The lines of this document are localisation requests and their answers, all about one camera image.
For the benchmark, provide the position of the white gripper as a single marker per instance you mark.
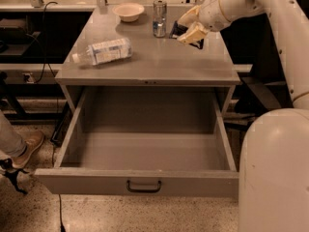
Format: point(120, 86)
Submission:
point(211, 14)

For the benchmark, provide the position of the blue rxbar blueberry wrapper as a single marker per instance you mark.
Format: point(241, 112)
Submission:
point(178, 30)

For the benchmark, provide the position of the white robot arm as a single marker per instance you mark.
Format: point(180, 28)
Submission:
point(274, 161)

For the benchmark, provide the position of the open grey drawer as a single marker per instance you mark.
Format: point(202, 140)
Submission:
point(145, 134)

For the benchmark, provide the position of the silver drink can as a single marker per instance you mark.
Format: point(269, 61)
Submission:
point(159, 18)

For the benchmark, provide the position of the grey metal cabinet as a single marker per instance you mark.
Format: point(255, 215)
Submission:
point(154, 62)

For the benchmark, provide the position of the black office chair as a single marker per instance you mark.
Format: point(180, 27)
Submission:
point(257, 58)

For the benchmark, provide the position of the beige paper bowl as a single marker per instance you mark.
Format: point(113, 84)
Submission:
point(128, 12)

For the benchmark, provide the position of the clear plastic water bottle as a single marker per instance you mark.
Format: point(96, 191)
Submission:
point(104, 52)

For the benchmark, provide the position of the grey trouser leg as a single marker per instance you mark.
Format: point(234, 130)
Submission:
point(11, 143)

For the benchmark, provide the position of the wall power outlet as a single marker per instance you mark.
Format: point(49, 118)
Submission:
point(28, 78)

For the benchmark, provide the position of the black drawer handle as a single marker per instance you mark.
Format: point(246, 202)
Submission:
point(134, 187)

